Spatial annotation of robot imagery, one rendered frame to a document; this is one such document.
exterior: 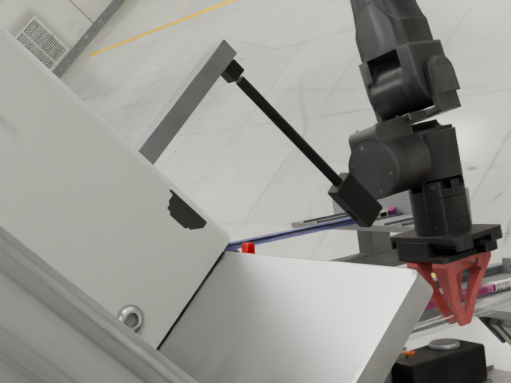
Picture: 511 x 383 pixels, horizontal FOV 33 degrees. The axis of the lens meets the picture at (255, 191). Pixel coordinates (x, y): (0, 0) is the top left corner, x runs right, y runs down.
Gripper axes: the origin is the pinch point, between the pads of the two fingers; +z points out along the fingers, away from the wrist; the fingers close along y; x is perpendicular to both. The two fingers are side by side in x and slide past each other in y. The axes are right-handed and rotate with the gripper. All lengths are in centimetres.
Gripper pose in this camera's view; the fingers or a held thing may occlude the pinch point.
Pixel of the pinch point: (458, 316)
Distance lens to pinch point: 92.3
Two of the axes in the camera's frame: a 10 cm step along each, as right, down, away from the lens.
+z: 1.8, 9.8, 0.8
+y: 5.4, -0.3, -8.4
